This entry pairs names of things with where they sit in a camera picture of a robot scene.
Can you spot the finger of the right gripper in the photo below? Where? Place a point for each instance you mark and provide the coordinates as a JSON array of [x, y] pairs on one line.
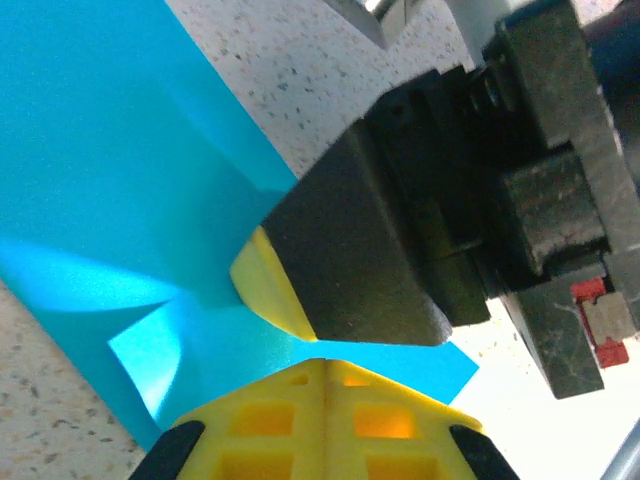
[[350, 260]]

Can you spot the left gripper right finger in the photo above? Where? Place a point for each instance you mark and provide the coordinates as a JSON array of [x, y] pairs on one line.
[[390, 430]]

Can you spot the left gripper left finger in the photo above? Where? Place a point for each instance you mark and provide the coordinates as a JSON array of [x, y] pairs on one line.
[[260, 430]]

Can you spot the blue cloth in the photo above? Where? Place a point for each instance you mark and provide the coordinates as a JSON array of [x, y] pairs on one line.
[[125, 175]]

